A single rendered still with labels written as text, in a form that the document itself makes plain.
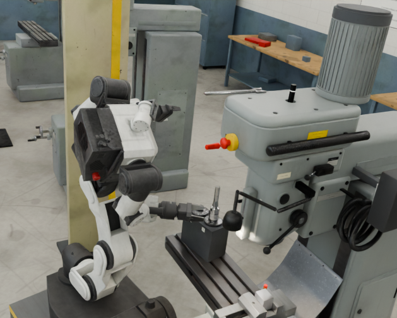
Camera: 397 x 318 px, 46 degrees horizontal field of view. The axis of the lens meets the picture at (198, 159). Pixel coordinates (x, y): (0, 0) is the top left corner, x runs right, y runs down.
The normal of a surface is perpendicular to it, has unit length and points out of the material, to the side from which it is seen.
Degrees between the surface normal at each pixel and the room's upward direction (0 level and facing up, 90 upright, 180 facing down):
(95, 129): 34
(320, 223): 90
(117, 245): 60
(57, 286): 0
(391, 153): 90
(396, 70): 90
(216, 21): 90
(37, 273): 0
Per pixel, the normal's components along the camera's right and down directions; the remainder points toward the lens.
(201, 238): -0.76, 0.22
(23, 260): 0.10, -0.89
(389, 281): 0.49, 0.40
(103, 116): 0.45, -0.51
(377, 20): 0.26, 0.45
